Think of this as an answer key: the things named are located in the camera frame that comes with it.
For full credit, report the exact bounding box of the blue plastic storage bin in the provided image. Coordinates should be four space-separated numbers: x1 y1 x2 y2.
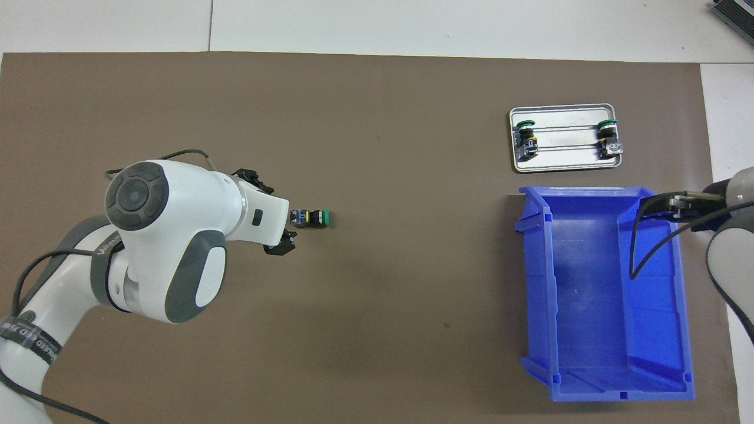
514 186 696 403

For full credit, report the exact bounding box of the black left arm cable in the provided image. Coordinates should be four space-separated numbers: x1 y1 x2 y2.
0 150 211 424

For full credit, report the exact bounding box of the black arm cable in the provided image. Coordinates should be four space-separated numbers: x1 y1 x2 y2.
0 150 211 424
629 190 754 281

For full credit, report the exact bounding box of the grey ribbed device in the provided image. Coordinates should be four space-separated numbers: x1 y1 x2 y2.
710 0 754 47

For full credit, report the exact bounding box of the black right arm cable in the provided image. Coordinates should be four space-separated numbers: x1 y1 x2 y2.
629 190 754 281

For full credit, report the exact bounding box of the brown table mat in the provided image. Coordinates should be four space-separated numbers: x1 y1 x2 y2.
0 52 742 424

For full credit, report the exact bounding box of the grey metal tray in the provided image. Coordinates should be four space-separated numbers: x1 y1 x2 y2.
509 104 624 174

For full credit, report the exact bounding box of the green push button switch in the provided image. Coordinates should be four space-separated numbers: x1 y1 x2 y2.
595 118 624 160
292 209 331 230
514 119 540 161

